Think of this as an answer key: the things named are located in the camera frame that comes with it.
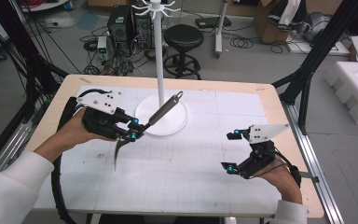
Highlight coiled black cable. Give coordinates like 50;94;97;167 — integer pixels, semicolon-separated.
228;32;285;54

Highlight large white foam packing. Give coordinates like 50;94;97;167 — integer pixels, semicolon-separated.
324;61;358;126

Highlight person's left hand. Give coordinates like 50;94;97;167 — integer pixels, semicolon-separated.
58;108;117;151

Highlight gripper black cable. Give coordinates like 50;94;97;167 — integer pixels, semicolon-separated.
272;148;303;189
49;88;114;224

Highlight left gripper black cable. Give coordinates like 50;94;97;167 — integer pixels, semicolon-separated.
49;88;114;224

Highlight cardboard box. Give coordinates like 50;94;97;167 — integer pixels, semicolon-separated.
254;0;293;45

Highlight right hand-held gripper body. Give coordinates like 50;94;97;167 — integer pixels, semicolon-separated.
237;123;290;180

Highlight black round stool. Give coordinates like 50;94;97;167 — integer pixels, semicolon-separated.
162;23;205;80

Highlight grey metal clip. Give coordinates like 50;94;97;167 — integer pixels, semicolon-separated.
299;171;320;184

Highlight black metal frame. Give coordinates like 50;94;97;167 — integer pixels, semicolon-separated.
0;0;70;125
271;0;358;135

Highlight black and white clothing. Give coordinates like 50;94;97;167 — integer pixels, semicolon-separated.
267;0;307;32

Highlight large steel spoon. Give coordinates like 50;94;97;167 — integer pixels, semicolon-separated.
114;91;185;173

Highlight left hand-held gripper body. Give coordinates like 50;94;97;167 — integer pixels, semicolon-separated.
76;90;131;141

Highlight small silver box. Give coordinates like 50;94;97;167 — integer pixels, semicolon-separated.
96;35;108;54

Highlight grey rounded appliance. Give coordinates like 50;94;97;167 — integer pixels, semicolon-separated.
296;11;332;43

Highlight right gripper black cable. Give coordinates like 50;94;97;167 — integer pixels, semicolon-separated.
272;148;303;189

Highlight white grid mat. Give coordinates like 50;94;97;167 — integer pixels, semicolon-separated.
34;85;282;217

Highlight black computer tower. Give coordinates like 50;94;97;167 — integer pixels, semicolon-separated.
106;6;155;55

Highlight white round table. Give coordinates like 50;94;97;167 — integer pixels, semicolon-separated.
20;0;71;13

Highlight aluminium rail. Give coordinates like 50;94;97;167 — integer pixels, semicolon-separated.
281;102;344;224
0;120;34;188

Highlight white hook rack stand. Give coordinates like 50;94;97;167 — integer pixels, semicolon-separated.
131;0;189;136

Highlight person's right hand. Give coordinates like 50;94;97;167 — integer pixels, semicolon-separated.
255;161;303;203

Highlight flat black device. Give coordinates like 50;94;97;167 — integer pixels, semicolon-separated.
195;16;232;30

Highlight tangle of black cables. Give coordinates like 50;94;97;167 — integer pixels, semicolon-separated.
79;26;145;77

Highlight white stand leg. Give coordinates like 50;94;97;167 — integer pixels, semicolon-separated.
214;0;230;59

